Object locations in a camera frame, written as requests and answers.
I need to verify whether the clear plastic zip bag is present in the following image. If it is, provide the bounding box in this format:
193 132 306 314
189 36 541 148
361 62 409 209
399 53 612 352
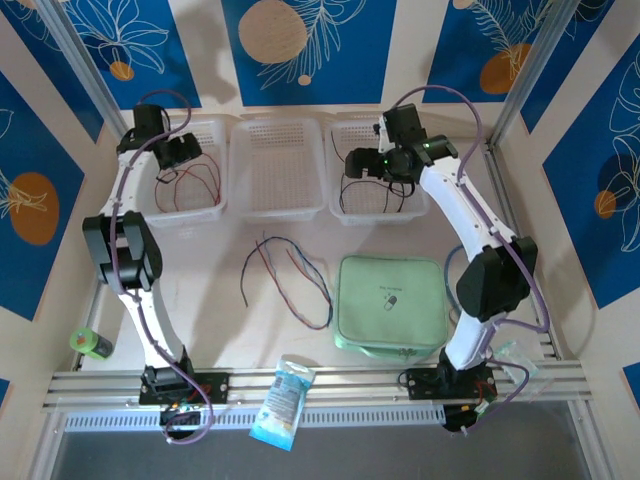
491 339 555 402

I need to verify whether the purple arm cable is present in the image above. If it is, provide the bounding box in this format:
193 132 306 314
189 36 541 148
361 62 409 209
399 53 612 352
110 89 215 446
388 85 552 435

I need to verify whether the white perforated plastic basket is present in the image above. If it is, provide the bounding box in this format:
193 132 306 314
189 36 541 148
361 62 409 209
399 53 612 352
323 118 432 227
131 114 230 240
228 117 326 225

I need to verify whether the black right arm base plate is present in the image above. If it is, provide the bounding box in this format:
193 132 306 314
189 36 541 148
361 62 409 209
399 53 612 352
403 366 497 402

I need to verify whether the aluminium corner post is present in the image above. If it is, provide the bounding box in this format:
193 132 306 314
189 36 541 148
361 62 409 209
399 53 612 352
35 0 129 136
489 0 579 149

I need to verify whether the blue tube stethoscope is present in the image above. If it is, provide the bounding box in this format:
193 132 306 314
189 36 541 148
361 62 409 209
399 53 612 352
443 244 470 322

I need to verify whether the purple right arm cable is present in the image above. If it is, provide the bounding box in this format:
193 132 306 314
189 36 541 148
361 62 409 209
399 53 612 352
388 85 552 435

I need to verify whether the thin black cable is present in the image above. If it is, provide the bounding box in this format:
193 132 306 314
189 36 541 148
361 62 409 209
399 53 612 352
338 175 394 215
387 177 417 215

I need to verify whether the blue white snack packet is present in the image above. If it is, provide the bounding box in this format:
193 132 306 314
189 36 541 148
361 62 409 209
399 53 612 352
248 353 317 453

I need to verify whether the thin dark blue cable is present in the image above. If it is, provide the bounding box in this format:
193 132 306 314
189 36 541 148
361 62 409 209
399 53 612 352
240 234 335 331

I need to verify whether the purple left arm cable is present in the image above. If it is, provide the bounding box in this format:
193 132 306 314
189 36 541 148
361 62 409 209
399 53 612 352
110 89 215 446

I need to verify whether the white slotted cable duct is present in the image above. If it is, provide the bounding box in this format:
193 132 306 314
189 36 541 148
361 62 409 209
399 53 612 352
63 405 446 434

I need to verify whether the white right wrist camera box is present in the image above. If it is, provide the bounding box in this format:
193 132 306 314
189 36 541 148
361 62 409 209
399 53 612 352
374 115 396 154

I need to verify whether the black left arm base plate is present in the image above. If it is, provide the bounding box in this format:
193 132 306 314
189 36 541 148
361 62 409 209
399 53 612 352
138 368 231 407

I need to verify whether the mint green zip pouch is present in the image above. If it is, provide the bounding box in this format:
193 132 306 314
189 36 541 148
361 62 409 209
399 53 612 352
332 254 449 364

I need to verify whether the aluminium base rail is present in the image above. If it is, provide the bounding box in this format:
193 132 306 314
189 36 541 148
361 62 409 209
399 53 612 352
41 360 595 415

